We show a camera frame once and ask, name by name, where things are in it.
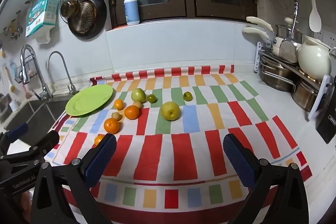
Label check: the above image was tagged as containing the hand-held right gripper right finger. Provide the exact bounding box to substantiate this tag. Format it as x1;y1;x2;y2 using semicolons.
223;133;310;224

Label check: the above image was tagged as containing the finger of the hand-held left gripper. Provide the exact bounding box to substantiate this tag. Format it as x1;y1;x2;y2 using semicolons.
0;130;60;169
0;122;29;155

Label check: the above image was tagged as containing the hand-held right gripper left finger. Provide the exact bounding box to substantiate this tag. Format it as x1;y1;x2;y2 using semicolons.
31;133;118;224

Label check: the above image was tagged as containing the green plate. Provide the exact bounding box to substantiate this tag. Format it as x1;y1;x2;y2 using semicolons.
65;84;114;117

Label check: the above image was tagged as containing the yellow pear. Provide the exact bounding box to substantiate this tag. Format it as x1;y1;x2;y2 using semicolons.
161;101;181;122

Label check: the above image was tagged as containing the steel sink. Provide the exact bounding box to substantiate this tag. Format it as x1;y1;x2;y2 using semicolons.
0;98;69;133

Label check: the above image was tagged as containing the colourful checked tablecloth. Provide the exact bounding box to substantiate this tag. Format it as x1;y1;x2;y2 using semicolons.
43;64;313;224

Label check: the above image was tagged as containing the tall steel pull-down faucet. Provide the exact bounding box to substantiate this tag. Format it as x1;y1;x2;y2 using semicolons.
20;44;53;101

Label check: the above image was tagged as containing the green pear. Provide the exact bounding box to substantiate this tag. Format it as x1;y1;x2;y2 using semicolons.
131;88;147;103

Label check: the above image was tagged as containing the thin steel gooseneck faucet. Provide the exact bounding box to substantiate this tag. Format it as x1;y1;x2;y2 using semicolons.
47;51;78;95

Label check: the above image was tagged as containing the deep steel pot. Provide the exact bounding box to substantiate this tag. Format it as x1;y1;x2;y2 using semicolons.
292;77;324;112

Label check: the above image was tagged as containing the wide steel pot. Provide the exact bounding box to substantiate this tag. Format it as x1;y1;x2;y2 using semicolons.
259;56;298;92

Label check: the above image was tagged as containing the black box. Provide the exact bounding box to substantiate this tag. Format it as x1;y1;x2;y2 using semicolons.
316;105;336;145

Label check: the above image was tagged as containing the white dish rack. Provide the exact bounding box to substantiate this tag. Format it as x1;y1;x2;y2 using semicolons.
254;42;336;120

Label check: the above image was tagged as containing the green white bag packet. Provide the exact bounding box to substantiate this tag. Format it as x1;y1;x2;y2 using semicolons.
25;0;59;39

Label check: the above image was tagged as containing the cream ceramic pitcher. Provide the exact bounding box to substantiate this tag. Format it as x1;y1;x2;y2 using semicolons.
298;35;333;80

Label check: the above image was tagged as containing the black frying pan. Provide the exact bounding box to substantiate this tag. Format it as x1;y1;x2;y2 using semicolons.
68;0;108;40

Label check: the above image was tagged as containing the white pump soap bottle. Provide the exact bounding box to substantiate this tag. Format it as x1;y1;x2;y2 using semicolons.
123;0;140;26

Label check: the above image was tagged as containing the white rice spoon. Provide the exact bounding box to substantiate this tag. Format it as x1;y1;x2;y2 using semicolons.
309;0;322;33

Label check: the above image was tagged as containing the hanging metal utensil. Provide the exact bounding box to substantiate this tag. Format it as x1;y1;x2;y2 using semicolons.
287;0;300;41

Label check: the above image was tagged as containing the black wire basket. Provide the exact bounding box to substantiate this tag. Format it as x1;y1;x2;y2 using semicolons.
15;61;36;83

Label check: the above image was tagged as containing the cream pot handle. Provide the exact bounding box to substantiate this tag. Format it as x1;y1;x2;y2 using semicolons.
246;16;274;32
242;27;271;41

